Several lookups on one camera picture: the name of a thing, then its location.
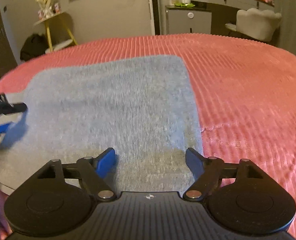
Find white door frame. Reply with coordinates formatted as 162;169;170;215
148;0;162;35

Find flower bouquet in paper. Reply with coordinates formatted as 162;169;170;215
35;0;61;20

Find yellow side table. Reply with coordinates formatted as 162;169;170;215
33;12;78;54

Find grey vanity desk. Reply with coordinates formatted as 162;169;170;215
191;0;275;36

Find pink ribbed bed blanket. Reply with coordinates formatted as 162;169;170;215
0;34;296;238

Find grey cabinet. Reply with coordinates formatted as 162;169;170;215
165;6;212;34

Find white shell-shaped chair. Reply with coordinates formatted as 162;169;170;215
225;8;282;42

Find grey pants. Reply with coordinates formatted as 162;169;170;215
0;55;202;192

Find black bag on floor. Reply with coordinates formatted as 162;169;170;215
20;33;48;62

